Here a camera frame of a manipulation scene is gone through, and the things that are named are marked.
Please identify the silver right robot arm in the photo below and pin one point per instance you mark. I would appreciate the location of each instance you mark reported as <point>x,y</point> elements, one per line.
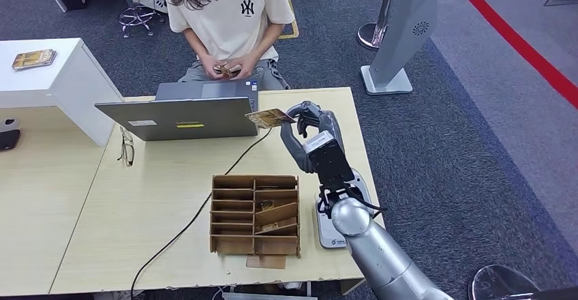
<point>375,253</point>

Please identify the white card reader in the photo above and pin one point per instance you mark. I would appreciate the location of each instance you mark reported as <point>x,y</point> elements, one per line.
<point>326,234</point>

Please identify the person's left forearm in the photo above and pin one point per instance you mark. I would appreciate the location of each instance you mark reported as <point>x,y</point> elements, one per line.
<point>266,40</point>

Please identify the grey rounded device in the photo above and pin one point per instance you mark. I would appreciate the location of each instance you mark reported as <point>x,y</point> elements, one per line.
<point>8,124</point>

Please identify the chrome stanchion post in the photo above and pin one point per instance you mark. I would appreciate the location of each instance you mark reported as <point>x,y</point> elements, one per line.
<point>368,38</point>

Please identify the eyeglasses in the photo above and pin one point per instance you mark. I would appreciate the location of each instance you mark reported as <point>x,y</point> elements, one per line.
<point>128,153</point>

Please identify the white cabinet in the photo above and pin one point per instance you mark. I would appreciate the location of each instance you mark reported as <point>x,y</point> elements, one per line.
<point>67,85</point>

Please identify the golden card lying flat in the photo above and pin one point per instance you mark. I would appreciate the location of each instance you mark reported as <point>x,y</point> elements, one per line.
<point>273,227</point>

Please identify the black flat device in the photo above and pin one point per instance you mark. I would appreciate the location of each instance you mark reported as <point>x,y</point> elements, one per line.
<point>8,140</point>

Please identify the white shoe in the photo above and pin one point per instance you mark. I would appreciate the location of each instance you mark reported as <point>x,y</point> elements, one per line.
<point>146,0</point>

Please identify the small golden card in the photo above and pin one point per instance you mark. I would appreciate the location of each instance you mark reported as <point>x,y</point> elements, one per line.
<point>266,205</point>

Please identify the grey laptop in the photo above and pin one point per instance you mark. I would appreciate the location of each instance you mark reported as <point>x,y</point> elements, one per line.
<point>180,119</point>

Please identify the flat cardboard piece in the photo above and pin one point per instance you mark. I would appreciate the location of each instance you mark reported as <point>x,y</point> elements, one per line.
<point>266,262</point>

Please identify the person's left hand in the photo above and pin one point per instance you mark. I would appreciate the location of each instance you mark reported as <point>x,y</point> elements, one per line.
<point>244,64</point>

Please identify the round chrome base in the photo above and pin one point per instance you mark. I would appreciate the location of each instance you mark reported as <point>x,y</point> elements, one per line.
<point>501,284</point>

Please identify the wooden card organizer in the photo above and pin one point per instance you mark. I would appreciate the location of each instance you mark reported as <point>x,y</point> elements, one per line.
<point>235,244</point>

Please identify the person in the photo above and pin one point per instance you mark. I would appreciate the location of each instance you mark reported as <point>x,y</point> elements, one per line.
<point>235,18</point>

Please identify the white plastic box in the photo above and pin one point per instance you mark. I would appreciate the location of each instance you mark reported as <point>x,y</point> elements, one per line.
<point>262,296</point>

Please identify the person's right hand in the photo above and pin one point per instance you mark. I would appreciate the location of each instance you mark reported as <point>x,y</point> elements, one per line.
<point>208,65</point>

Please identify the stack of golden cards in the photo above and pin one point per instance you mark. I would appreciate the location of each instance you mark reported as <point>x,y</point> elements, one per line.
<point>34,59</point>

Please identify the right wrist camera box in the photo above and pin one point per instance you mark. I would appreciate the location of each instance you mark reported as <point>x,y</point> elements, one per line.
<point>329,162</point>

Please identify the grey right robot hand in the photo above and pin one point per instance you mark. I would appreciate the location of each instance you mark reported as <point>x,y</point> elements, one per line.
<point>323,119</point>

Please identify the person's right forearm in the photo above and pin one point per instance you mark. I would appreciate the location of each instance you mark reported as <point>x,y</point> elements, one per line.
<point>195,42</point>

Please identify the grey kiosk stand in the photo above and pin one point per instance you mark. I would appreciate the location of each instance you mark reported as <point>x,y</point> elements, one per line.
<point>402,27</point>

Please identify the chrome chair base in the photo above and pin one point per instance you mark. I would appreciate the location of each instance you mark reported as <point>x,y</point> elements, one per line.
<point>135,16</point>

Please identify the golden room key card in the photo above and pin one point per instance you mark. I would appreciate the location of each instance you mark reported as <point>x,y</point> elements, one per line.
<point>268,118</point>

